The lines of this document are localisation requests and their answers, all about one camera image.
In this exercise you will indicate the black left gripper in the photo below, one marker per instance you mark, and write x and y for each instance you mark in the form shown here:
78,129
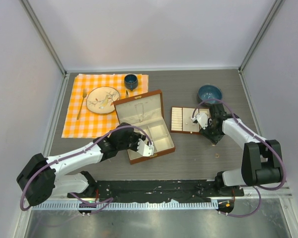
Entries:
137,136

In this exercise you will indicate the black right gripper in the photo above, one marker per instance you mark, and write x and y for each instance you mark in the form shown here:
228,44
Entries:
214,139

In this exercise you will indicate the brown jewelry box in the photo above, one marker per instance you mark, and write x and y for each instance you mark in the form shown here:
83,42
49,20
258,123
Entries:
146,112

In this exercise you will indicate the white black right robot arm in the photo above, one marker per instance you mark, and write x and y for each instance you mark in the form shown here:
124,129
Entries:
262,162

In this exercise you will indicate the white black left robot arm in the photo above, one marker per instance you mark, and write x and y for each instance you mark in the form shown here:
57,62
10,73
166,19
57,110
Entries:
43,177

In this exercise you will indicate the brown jewelry tray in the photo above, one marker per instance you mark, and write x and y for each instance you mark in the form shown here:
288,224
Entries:
181,115

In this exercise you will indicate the orange white checkered cloth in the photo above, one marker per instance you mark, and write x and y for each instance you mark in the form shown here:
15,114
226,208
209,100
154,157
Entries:
91,125

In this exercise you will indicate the blue ceramic bowl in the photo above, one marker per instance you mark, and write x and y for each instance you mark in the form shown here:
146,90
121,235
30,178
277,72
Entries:
209,91

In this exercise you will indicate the beige floral ceramic plate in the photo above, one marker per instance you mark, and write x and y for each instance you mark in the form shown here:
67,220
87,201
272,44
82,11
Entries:
101,100

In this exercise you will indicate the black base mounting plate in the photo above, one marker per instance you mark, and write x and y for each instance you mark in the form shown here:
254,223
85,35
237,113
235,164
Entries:
159,191

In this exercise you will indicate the small dark blue cup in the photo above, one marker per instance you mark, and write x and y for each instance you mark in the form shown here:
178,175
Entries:
131,81

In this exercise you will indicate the white slotted cable duct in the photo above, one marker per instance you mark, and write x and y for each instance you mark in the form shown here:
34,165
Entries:
115,206

